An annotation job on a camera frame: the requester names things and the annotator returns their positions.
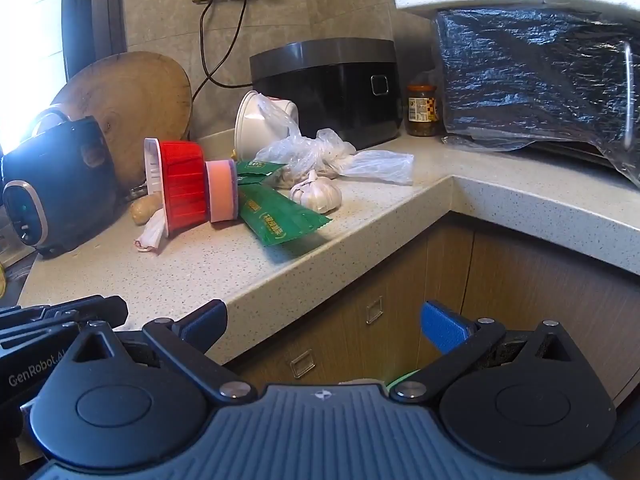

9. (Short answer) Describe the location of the black rice cooker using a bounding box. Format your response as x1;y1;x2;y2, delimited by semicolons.
249;37;404;152

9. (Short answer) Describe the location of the small green packet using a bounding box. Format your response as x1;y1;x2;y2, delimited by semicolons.
235;159;287;187

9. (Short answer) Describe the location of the clear drawer handle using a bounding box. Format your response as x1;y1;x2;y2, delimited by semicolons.
289;349;317;380
364;295;385;325

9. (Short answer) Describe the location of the knotted clear plastic bag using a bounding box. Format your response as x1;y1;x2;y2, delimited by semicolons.
254;95;358;192

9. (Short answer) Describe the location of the glass sauce jar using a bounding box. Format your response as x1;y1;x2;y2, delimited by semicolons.
405;83;444;137

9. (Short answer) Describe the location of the white bowl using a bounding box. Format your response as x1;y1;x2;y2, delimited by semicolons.
233;90;300;162

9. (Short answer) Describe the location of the garlic bulb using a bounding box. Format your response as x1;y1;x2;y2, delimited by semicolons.
289;170;344;215

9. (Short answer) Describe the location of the long green packet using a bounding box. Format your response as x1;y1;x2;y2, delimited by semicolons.
237;185;334;249

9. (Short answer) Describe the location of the black power cable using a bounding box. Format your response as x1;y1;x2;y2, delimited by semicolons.
199;0;253;88
189;0;251;138

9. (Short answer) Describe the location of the ginger piece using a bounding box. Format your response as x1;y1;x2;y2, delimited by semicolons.
130;193;161;225

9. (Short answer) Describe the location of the black plastic wrapped appliance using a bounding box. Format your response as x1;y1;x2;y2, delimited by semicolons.
432;5;640;190

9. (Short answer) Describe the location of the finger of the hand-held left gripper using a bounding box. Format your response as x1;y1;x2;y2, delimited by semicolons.
0;323;84;357
0;295;129;332

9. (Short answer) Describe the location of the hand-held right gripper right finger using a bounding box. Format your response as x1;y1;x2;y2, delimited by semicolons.
390;301;583;403

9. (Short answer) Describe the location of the red cup with white lid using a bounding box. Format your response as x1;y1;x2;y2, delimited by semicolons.
144;137;211;237

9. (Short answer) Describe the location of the round wooden cutting board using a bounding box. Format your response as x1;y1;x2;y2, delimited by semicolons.
50;51;194;192

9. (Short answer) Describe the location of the dark blue rice cooker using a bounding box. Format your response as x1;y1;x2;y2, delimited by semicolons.
0;104;122;259

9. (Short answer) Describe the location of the pink and purple sponge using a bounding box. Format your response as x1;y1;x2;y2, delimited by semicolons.
204;159;241;225

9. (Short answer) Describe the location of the dark window frame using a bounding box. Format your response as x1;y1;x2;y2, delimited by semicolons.
62;0;129;82

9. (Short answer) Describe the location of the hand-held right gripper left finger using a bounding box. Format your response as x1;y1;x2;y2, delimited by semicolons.
65;299;258;404

